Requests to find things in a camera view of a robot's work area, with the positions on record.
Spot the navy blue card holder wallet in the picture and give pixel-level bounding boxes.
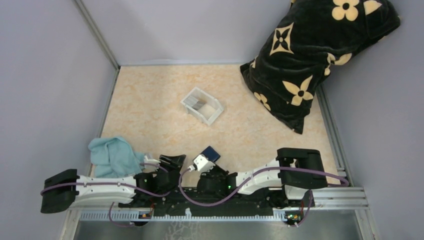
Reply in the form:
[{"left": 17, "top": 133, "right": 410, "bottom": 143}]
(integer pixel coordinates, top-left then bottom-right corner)
[{"left": 201, "top": 146, "right": 221, "bottom": 163}]

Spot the white plastic card box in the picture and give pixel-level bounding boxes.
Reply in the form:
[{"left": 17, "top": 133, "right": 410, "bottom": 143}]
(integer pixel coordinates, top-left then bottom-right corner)
[{"left": 180, "top": 87, "right": 225, "bottom": 126}]

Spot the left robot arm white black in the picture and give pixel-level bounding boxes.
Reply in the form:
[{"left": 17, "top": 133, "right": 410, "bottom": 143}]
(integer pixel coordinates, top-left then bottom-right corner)
[{"left": 40, "top": 154, "right": 187, "bottom": 214}]

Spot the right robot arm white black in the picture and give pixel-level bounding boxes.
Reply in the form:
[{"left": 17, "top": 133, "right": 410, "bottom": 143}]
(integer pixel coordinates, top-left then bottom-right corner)
[{"left": 196, "top": 147, "right": 328, "bottom": 206}]

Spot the grey card stack in box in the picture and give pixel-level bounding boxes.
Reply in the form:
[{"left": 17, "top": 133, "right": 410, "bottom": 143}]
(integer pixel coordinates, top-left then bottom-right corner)
[{"left": 183, "top": 95, "right": 206, "bottom": 111}]

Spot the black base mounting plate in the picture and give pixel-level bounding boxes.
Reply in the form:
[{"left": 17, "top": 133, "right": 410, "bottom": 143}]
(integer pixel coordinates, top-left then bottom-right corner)
[{"left": 118, "top": 187, "right": 316, "bottom": 218}]

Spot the light blue cloth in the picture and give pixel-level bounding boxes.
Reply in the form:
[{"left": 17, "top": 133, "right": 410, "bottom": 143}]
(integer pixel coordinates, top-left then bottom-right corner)
[{"left": 88, "top": 136, "right": 145, "bottom": 178}]

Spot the black floral patterned pillow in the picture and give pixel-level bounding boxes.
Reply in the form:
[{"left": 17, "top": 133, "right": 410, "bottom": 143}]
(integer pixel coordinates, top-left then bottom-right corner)
[{"left": 240, "top": 0, "right": 401, "bottom": 134}]

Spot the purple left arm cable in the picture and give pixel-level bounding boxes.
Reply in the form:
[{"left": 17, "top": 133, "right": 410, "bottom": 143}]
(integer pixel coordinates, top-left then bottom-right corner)
[{"left": 40, "top": 161, "right": 173, "bottom": 229}]

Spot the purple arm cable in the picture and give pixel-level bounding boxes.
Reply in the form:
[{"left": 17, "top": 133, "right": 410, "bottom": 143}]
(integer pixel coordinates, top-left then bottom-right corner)
[
  {"left": 40, "top": 161, "right": 173, "bottom": 229},
  {"left": 178, "top": 165, "right": 350, "bottom": 228}
]

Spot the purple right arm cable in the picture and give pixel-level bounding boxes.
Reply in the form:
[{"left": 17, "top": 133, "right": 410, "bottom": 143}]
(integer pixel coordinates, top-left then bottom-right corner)
[{"left": 178, "top": 165, "right": 350, "bottom": 228}]

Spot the aluminium front rail frame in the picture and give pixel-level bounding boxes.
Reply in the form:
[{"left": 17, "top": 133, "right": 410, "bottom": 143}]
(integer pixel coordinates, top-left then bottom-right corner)
[{"left": 67, "top": 187, "right": 369, "bottom": 222}]

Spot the aluminium side rail right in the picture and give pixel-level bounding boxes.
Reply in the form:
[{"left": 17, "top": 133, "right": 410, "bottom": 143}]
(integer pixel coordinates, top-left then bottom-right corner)
[{"left": 316, "top": 85, "right": 352, "bottom": 186}]

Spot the aluminium corner post left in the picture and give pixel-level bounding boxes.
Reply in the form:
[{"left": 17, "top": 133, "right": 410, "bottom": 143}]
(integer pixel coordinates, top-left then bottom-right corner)
[{"left": 72, "top": 0, "right": 121, "bottom": 71}]

